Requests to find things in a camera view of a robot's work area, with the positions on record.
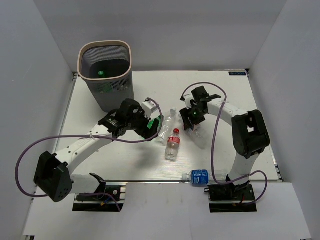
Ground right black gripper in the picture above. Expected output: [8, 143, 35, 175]
[180, 103, 207, 130]

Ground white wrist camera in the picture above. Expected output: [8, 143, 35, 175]
[180, 94, 194, 109]
[140, 99, 158, 119]

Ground grey bin with beige rim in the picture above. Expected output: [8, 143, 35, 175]
[77, 40, 135, 113]

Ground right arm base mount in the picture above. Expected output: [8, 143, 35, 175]
[204, 184, 257, 213]

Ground clear bottle with white cap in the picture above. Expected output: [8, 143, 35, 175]
[155, 107, 177, 146]

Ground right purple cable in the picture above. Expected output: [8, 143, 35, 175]
[181, 82, 268, 206]

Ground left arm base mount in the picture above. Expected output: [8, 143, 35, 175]
[72, 182, 126, 213]

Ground clear bottle blue white label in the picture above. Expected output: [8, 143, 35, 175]
[185, 126, 208, 150]

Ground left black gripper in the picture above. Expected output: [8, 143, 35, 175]
[126, 106, 160, 141]

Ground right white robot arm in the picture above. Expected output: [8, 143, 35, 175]
[179, 83, 270, 200]

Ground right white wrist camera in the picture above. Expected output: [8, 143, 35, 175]
[180, 94, 194, 109]

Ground clear bottle red label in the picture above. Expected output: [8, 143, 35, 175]
[165, 128, 181, 161]

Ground blue table corner label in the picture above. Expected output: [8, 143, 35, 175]
[228, 71, 247, 76]

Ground green bottle with green cap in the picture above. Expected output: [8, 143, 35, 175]
[147, 115, 162, 130]

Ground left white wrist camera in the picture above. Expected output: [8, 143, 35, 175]
[140, 99, 158, 119]

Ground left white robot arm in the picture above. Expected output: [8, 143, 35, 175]
[34, 98, 160, 203]

